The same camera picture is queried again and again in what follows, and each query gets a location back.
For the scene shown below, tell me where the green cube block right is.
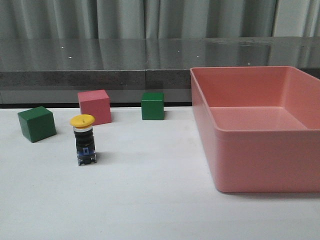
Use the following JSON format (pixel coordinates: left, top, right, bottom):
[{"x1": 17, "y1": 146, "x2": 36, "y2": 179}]
[{"x1": 141, "y1": 92, "x2": 165, "y2": 120}]

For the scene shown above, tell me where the yellow push button switch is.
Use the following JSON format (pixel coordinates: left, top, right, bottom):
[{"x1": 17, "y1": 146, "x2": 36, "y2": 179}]
[{"x1": 70, "y1": 114, "x2": 97, "y2": 166}]

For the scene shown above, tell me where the green cube block left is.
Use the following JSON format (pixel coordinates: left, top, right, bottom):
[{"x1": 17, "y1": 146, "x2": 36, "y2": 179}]
[{"x1": 17, "y1": 106, "x2": 57, "y2": 143}]

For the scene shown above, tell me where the green cube block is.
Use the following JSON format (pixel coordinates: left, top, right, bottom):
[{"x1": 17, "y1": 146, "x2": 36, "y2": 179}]
[
  {"x1": 17, "y1": 106, "x2": 57, "y2": 143},
  {"x1": 141, "y1": 92, "x2": 165, "y2": 120}
]

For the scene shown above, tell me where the pink plastic bin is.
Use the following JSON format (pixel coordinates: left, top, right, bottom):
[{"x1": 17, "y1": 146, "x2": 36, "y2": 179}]
[{"x1": 190, "y1": 66, "x2": 320, "y2": 193}]

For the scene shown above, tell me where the grey curtain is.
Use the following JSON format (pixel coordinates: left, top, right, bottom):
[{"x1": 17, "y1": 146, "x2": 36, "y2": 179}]
[{"x1": 0, "y1": 0, "x2": 320, "y2": 39}]

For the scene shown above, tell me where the pink cube block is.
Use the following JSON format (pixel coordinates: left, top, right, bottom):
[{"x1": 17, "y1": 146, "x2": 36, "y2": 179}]
[{"x1": 77, "y1": 89, "x2": 112, "y2": 125}]

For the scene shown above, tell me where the grey stone ledge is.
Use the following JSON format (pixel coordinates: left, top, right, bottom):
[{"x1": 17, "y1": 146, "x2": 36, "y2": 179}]
[{"x1": 0, "y1": 37, "x2": 320, "y2": 108}]

